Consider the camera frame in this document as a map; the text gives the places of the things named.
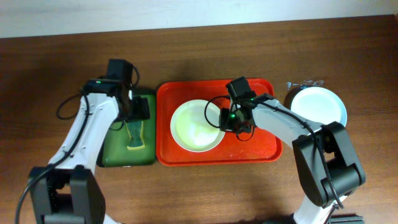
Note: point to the green plastic tray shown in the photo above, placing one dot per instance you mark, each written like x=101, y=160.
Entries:
x=116, y=152

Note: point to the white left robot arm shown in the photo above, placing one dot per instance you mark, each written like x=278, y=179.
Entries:
x=65, y=190

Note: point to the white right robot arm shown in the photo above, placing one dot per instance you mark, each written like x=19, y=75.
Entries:
x=328, y=166

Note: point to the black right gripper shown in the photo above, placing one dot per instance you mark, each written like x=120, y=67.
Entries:
x=226, y=119

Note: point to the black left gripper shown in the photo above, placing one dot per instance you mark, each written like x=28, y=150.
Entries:
x=140, y=108

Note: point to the yellow green sponge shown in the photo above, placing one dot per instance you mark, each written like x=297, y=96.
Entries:
x=135, y=131

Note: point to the cream white plate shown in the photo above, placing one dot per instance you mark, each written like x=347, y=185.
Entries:
x=190, y=129

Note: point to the light blue plate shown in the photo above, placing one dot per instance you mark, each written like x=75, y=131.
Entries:
x=320, y=105

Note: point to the red plastic tray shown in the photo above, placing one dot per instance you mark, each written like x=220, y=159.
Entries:
x=261, y=147

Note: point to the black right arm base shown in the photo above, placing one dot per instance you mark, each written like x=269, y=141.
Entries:
x=346, y=220

